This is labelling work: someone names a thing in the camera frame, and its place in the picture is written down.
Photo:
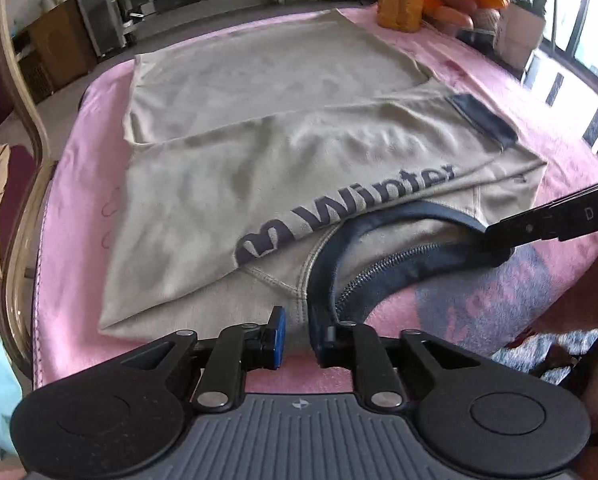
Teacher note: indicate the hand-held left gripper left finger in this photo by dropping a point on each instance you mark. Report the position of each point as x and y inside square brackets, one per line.
[278, 332]

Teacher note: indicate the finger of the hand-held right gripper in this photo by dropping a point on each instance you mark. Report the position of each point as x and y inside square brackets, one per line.
[529, 227]

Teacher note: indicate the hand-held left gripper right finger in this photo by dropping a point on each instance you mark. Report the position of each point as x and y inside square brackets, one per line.
[330, 342]

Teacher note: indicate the cream sweatshirt with navy trim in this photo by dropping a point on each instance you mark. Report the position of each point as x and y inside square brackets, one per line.
[279, 160]

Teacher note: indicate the blue grey patterned rug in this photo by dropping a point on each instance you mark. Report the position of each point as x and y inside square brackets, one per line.
[544, 355]

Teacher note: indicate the black glass table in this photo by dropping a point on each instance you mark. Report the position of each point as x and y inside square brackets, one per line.
[554, 89]

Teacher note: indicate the white cup with green lid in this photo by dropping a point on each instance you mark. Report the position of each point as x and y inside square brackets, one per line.
[521, 35]

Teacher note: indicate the glass sliding doors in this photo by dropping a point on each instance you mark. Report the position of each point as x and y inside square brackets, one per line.
[584, 5]

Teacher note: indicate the fruit in white foam net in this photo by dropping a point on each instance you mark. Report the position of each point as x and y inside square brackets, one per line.
[486, 21]

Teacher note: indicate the pink printed blanket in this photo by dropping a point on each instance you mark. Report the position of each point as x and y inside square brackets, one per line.
[79, 210]

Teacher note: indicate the small tangerine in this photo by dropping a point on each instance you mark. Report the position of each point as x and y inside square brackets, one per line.
[431, 6]

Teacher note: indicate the wooden cabinet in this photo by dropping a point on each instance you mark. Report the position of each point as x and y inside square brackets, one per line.
[54, 45]

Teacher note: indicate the tall grey tower speaker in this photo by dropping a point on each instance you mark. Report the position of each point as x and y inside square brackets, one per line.
[96, 5]

